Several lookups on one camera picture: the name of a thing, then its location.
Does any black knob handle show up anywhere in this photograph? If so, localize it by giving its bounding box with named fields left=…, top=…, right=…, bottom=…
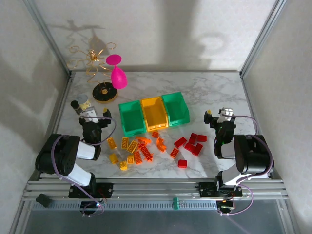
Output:
left=35, top=194, right=52, bottom=208

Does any orange curved lego piece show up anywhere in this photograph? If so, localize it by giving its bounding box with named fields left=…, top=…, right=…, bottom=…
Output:
left=156, top=137, right=167, bottom=152
left=135, top=136, right=152, bottom=145

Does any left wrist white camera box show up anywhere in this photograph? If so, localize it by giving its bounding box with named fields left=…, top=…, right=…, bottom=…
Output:
left=80, top=106, right=99, bottom=123

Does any green plastic storage bin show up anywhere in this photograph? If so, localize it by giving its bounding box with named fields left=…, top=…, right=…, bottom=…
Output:
left=118, top=100, right=147, bottom=137
left=160, top=91, right=191, bottom=127

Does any spice bottle with black cap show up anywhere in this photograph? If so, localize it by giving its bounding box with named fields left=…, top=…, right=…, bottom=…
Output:
left=70, top=100, right=83, bottom=116

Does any aluminium frame side rail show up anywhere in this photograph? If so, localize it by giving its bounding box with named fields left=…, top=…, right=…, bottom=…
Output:
left=240, top=72, right=274, bottom=178
left=48, top=72, right=76, bottom=139

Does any yellow plastic storage bin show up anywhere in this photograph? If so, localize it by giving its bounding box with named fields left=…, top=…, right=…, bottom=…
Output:
left=140, top=96, right=169, bottom=133

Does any aluminium frame base beam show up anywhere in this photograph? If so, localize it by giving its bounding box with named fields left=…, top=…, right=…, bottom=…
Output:
left=23, top=179, right=290, bottom=202

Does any aluminium frame corner post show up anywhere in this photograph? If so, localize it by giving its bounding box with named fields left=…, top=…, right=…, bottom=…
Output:
left=240, top=0, right=286, bottom=77
left=23, top=0, right=73, bottom=77

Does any gold wire glass rack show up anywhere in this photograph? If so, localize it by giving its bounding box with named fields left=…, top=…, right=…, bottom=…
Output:
left=66, top=36, right=119, bottom=104

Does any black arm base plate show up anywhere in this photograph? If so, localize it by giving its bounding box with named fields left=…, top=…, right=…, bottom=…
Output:
left=69, top=182, right=114, bottom=198
left=198, top=181, right=244, bottom=198

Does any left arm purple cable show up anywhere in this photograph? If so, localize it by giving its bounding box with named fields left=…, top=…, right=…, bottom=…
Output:
left=52, top=116, right=117, bottom=217

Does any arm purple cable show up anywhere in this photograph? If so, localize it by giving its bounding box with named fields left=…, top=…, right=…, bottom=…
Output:
left=216, top=114, right=274, bottom=216
left=52, top=116, right=117, bottom=217

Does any small black controller box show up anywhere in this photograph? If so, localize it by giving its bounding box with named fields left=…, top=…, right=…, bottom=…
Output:
left=79, top=201, right=106, bottom=217
left=216, top=199, right=236, bottom=216

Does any pink plastic wine glass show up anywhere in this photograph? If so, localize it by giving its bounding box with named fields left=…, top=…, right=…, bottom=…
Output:
left=105, top=54, right=128, bottom=90

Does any translucent orange lego plate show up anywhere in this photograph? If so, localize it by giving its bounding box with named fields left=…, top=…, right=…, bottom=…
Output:
left=138, top=143, right=155, bottom=162

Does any grey slotted cable duct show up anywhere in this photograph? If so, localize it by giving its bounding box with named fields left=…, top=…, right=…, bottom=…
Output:
left=30, top=200, right=220, bottom=211

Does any yellow labelled tin can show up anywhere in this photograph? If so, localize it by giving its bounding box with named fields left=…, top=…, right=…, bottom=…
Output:
left=75, top=94, right=91, bottom=110

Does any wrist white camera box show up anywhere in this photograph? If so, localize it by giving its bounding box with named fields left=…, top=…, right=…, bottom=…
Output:
left=218, top=107, right=236, bottom=122
left=80, top=106, right=99, bottom=123

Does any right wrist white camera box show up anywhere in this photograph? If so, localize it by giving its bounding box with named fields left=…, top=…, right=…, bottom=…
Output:
left=218, top=107, right=236, bottom=122

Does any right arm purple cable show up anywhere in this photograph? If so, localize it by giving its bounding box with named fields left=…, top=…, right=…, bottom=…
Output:
left=216, top=114, right=274, bottom=216

